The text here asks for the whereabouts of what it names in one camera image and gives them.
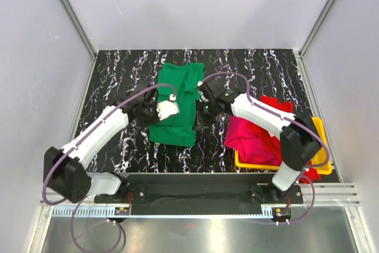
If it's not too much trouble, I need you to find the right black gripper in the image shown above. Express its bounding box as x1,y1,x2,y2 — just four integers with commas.
192,100,219,132

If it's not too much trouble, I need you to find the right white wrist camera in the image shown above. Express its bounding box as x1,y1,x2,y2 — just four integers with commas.
197,81,209,103

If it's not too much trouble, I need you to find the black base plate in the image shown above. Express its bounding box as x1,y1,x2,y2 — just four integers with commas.
94,173,303,218

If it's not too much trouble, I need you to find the yellow plastic bin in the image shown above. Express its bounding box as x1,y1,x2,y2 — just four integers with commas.
235,117,332,175

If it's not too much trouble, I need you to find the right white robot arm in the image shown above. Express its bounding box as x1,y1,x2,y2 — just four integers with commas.
197,81,330,204

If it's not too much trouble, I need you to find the green t shirt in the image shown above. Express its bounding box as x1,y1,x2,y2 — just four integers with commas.
147,62,205,147

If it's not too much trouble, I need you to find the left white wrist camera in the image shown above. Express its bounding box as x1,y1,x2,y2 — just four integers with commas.
156,94,179,121

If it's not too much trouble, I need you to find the magenta t shirt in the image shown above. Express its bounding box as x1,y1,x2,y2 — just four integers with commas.
224,116,282,166

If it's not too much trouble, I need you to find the left aluminium frame post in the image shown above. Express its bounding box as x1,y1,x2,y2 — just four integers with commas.
59,0,97,59

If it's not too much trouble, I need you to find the right aluminium frame post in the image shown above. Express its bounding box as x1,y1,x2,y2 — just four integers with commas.
298,0,336,57

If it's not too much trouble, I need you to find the aluminium front rail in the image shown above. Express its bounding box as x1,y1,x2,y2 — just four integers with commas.
51,183,359,219

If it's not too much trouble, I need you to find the red t shirt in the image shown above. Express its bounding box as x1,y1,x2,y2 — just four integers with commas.
247,95,322,185

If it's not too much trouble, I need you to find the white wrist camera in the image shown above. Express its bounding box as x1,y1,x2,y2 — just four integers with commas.
197,81,209,103
156,94,179,121

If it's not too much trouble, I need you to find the aluminium frame post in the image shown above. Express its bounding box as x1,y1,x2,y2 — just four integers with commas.
298,0,336,57
59,0,97,59

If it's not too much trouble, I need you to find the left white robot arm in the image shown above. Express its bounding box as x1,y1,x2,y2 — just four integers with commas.
42,85,178,206

